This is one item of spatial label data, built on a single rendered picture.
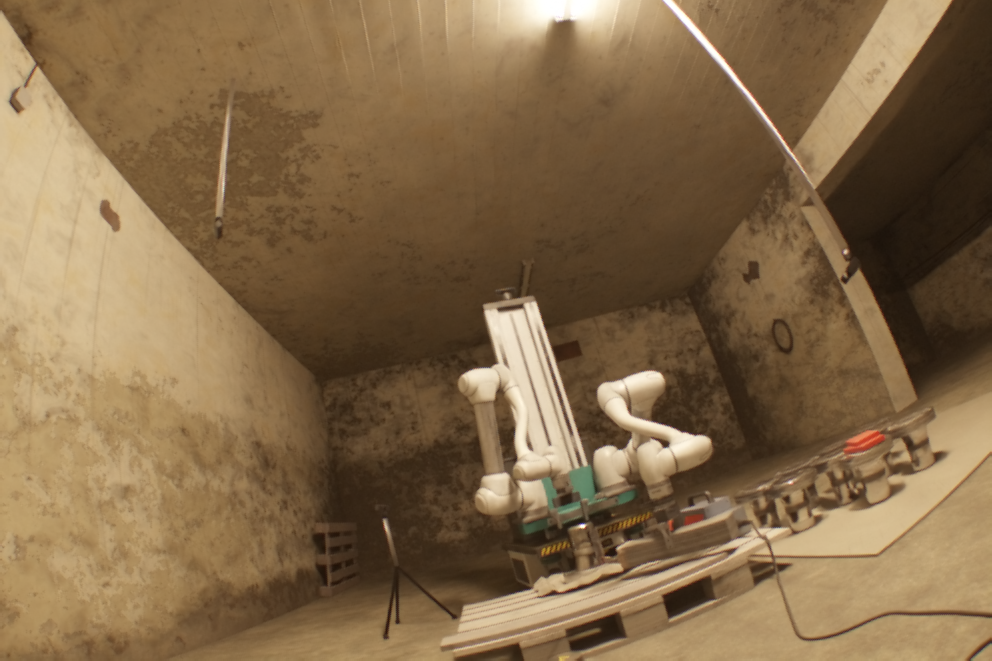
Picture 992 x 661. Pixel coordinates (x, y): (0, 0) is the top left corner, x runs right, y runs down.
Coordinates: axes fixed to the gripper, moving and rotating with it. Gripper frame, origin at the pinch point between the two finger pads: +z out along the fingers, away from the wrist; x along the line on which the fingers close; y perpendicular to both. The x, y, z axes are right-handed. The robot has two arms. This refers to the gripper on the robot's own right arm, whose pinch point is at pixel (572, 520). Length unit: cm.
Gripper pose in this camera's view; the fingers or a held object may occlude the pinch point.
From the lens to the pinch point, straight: 244.6
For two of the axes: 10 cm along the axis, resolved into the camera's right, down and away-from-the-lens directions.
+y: -1.6, 4.6, 8.7
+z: 2.6, 8.7, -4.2
